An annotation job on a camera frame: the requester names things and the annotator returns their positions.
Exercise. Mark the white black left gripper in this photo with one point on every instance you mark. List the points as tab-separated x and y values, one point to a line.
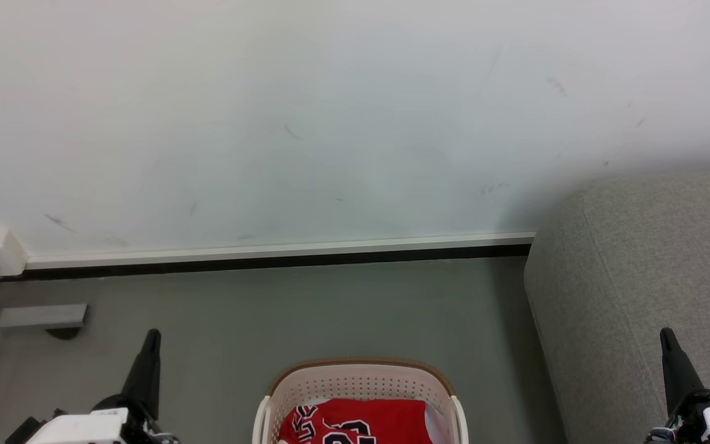
84	427

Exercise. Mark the red basketball jersey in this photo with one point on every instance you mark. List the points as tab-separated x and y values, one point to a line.
386	419

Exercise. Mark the grey fabric sofa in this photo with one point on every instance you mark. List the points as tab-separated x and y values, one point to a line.
638	277

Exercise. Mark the grey metal foot bar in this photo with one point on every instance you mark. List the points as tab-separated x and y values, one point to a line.
40	316

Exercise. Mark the white black baseboard strip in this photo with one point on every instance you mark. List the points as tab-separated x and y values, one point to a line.
269	254

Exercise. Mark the white plastic laundry basket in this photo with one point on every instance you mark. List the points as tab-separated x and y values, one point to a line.
361	382

